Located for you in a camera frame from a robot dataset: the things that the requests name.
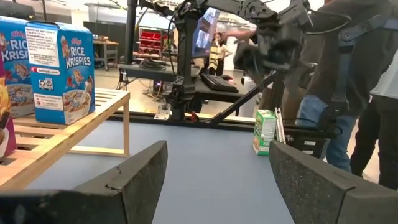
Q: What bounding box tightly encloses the person's hand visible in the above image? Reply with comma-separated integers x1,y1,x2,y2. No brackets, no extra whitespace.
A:
221,27,261,40

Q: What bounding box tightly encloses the black metal rig frame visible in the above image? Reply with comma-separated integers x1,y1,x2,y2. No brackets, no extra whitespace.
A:
108,73,280,131

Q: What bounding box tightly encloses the black computer desk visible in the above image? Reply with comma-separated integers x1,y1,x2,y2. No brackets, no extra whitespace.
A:
117,63,249,105

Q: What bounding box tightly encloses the black control box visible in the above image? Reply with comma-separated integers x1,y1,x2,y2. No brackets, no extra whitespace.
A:
285,124,340,158

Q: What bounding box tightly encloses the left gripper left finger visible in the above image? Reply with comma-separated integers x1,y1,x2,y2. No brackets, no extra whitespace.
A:
0,140,169,224

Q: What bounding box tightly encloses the computer monitor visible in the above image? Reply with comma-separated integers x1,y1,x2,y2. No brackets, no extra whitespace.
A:
192,7,221,59

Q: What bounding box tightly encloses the wooden slatted shelf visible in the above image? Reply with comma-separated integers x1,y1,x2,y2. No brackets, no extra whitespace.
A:
0,87,131,191

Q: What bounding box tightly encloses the white flat bar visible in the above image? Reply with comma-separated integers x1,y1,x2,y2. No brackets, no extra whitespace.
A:
274,107,286,144

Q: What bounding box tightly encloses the Rice Krispies cereal box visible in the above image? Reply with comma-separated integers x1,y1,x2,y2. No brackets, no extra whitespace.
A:
0,16,36,119
25,21,96,126

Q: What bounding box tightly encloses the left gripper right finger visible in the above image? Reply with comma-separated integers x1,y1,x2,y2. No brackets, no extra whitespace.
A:
269,141,398,224

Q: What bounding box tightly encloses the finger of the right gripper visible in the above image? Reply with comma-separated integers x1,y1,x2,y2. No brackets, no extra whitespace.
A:
234,45,268,72
267,43,299,74

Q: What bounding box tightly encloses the person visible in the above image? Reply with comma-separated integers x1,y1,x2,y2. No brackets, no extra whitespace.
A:
261,0,398,174
349,57,398,191
207,32,233,77

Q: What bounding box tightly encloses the red storage rack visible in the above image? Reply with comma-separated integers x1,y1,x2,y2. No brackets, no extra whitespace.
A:
138,27,165,55

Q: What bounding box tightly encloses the black keyboard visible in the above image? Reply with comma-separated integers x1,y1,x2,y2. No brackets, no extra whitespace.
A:
200,73,239,93

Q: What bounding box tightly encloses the Raisin Bran cereal box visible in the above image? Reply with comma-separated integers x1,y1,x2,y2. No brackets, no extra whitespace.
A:
0,57,18,159

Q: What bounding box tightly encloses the Apple Jacks cereal box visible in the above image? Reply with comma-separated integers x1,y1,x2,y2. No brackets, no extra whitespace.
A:
252,108,278,156

